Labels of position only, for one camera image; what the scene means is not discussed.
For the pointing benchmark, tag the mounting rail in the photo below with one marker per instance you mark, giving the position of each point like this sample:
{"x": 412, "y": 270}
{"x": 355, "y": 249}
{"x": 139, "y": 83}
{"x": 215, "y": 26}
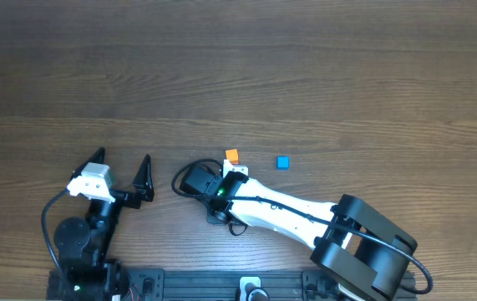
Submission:
{"x": 204, "y": 286}

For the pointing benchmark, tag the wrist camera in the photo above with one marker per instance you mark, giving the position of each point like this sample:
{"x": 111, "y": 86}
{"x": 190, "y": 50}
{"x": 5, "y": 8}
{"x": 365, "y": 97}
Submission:
{"x": 92, "y": 182}
{"x": 238, "y": 169}

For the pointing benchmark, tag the blue cube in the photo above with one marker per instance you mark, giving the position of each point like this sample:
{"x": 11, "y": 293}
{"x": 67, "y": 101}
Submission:
{"x": 282, "y": 162}

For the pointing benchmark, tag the orange cube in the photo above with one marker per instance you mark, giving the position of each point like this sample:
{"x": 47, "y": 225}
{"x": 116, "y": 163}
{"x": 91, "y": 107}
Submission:
{"x": 232, "y": 155}

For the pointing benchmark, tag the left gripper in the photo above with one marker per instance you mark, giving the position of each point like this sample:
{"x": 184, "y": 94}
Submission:
{"x": 128, "y": 200}

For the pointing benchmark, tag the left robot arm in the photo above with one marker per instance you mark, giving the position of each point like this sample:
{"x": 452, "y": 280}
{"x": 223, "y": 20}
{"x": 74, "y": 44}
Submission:
{"x": 73, "y": 238}

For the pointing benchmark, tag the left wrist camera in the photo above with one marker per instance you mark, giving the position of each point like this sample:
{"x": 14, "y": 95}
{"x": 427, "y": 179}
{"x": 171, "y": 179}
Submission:
{"x": 92, "y": 182}

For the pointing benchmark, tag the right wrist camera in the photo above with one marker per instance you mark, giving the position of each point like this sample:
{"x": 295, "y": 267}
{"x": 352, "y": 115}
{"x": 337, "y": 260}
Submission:
{"x": 238, "y": 169}

